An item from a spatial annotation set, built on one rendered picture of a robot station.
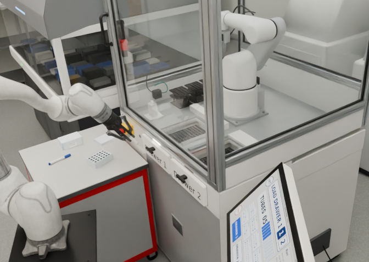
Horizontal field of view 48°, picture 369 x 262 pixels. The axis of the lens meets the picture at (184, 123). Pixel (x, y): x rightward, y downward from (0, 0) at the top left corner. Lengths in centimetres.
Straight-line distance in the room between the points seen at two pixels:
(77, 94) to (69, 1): 91
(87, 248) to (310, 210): 116
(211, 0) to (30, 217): 109
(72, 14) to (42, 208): 130
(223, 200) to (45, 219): 74
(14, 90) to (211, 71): 72
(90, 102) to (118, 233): 94
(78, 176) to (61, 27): 91
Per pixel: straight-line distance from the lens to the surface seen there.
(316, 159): 212
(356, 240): 302
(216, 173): 171
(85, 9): 266
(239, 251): 141
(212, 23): 143
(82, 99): 184
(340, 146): 224
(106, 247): 253
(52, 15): 261
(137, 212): 248
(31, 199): 176
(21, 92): 165
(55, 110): 193
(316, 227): 244
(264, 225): 137
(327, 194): 236
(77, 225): 197
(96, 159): 238
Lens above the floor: 202
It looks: 28 degrees down
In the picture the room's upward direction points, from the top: 5 degrees counter-clockwise
